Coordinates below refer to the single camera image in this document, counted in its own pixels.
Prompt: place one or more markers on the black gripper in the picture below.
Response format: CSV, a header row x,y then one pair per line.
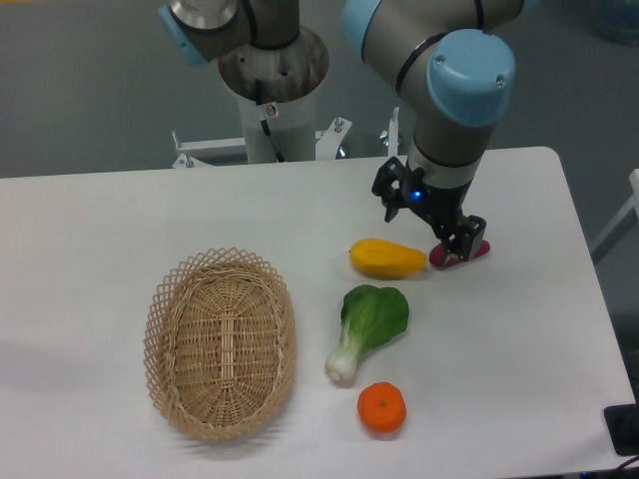
x,y
461,236

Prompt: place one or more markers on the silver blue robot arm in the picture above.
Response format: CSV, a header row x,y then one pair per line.
x,y
440,57

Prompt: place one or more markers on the yellow mango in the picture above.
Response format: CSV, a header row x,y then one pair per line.
x,y
386,259

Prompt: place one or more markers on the magenta sweet potato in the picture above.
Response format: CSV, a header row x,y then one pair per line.
x,y
440,258

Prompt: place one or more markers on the green bok choy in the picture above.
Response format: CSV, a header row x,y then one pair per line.
x,y
370,317

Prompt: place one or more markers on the orange tangerine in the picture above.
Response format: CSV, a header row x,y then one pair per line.
x,y
381,408

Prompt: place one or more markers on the woven wicker basket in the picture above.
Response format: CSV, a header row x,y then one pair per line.
x,y
220,344

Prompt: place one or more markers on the blue object top right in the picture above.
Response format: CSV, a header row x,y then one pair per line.
x,y
617,20

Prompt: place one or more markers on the black device at table edge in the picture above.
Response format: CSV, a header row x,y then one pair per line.
x,y
622,424

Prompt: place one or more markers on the white pedestal base frame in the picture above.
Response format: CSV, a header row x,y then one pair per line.
x,y
334,143

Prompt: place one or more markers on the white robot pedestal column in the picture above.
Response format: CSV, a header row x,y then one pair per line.
x,y
276,93

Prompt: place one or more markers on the white frame at right edge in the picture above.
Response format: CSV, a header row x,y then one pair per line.
x,y
618,226

